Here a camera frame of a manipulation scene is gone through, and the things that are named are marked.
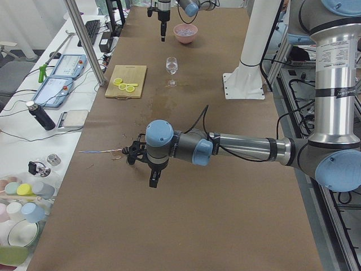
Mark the green handled grabber tool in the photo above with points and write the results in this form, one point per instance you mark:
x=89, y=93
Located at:
x=42, y=69

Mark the steel measuring jigger cup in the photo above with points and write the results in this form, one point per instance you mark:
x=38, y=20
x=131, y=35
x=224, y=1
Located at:
x=125, y=150

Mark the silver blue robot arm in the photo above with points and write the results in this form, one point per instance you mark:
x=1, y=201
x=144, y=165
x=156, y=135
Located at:
x=331, y=154
x=191, y=8

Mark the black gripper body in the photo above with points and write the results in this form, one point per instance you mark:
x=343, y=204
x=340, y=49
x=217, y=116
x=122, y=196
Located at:
x=155, y=167
x=163, y=14

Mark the silver kitchen scale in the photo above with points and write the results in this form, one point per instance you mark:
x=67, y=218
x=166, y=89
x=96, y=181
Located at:
x=72, y=119

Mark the clear wine glass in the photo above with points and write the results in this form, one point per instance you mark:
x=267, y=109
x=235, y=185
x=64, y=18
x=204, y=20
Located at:
x=172, y=68

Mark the aluminium frame post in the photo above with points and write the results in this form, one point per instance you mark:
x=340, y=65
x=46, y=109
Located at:
x=81, y=31

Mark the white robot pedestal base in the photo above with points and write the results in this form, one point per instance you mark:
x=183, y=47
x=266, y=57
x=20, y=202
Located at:
x=245, y=82

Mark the white green rimmed bowl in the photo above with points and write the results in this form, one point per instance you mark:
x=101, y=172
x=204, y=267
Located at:
x=23, y=234

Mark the pink bowl of ice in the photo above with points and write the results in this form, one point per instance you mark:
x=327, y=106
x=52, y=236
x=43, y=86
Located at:
x=185, y=33

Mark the lemon slice near handle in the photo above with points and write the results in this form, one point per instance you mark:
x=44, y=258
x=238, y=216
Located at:
x=130, y=89

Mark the blue teach pendant far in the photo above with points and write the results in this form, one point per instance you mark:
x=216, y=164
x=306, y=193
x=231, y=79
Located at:
x=69, y=65

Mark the light blue cup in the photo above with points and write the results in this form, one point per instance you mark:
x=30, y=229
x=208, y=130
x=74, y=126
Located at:
x=32, y=212

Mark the blue teach pendant near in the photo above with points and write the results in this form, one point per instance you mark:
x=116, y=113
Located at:
x=53, y=92

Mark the black water bottle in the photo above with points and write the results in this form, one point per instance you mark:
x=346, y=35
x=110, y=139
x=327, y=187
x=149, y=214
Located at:
x=40, y=115

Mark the blue teach pendant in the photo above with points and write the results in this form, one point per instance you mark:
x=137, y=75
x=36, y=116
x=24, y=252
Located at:
x=69, y=65
x=53, y=92

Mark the lemon slice middle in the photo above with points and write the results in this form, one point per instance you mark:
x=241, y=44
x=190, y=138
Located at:
x=123, y=86

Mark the yellow cup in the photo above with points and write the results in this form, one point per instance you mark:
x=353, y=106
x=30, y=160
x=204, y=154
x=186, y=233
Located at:
x=24, y=189

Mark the black keyboard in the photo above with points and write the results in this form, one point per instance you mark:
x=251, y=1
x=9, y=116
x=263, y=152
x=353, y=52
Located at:
x=92, y=28

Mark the bamboo cutting board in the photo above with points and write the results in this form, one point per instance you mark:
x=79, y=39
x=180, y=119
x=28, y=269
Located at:
x=129, y=74

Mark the lemon slice far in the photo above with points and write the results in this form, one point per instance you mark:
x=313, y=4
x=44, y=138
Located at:
x=117, y=81

